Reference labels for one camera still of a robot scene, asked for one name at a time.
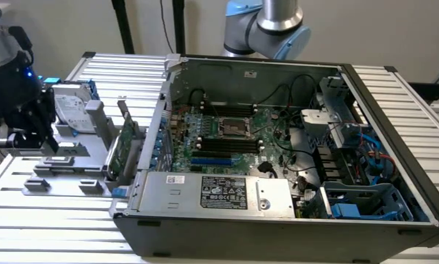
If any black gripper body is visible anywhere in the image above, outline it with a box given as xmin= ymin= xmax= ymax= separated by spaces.
xmin=0 ymin=49 xmax=55 ymax=130

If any blue expansion slot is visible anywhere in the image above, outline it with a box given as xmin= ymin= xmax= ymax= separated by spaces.
xmin=190 ymin=157 xmax=234 ymax=166

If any black RAM slot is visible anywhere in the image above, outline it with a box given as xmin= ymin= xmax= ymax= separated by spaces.
xmin=201 ymin=106 xmax=257 ymax=111
xmin=196 ymin=140 xmax=262 ymax=146
xmin=201 ymin=103 xmax=257 ymax=108
xmin=196 ymin=147 xmax=262 ymax=154
xmin=196 ymin=137 xmax=262 ymax=142
xmin=196 ymin=144 xmax=262 ymax=150
xmin=201 ymin=109 xmax=257 ymax=114
xmin=201 ymin=112 xmax=257 ymax=117

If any silver hard disk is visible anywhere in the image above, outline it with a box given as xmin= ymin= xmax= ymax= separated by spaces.
xmin=51 ymin=84 xmax=97 ymax=134

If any grey parts rack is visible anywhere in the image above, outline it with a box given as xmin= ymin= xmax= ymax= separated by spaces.
xmin=19 ymin=79 xmax=148 ymax=199

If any green graphics card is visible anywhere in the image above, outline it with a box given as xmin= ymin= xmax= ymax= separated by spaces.
xmin=103 ymin=95 xmax=140 ymax=183

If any black stand pole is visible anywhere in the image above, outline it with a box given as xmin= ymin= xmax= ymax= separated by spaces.
xmin=110 ymin=0 xmax=136 ymax=54
xmin=172 ymin=0 xmax=188 ymax=54

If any silver power supply unit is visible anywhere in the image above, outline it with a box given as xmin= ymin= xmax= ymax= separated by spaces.
xmin=126 ymin=171 xmax=297 ymax=219

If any green motherboard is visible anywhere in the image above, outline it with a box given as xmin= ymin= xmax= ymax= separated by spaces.
xmin=166 ymin=106 xmax=304 ymax=182

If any black open PC case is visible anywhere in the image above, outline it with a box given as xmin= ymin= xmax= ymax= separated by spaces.
xmin=111 ymin=53 xmax=439 ymax=257

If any silver metal drive cage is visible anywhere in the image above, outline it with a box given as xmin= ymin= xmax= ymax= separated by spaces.
xmin=300 ymin=76 xmax=370 ymax=151

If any black fan shroud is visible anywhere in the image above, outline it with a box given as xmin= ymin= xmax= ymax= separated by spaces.
xmin=312 ymin=145 xmax=356 ymax=184

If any blue plastic disk bay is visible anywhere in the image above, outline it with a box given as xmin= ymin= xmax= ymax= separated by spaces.
xmin=318 ymin=180 xmax=414 ymax=221

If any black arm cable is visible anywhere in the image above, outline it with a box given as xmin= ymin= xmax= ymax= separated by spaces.
xmin=6 ymin=25 xmax=34 ymax=65

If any short black looped wire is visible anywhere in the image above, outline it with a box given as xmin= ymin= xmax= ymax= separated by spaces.
xmin=188 ymin=87 xmax=206 ymax=107

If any thin black hanging cable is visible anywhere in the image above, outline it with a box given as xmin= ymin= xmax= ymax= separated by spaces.
xmin=158 ymin=0 xmax=170 ymax=53

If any CPU socket with metal frame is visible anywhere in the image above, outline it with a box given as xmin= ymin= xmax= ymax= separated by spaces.
xmin=213 ymin=116 xmax=252 ymax=139

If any black power connector wire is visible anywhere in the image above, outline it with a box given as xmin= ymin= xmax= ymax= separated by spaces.
xmin=256 ymin=161 xmax=278 ymax=179

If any long black arched wire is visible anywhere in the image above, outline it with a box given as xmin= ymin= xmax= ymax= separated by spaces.
xmin=268 ymin=74 xmax=318 ymax=111

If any blue SATA wire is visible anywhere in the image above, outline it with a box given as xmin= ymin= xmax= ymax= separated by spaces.
xmin=350 ymin=131 xmax=397 ymax=185

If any red SATA wire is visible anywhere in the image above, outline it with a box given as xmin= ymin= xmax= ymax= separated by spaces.
xmin=370 ymin=153 xmax=397 ymax=173

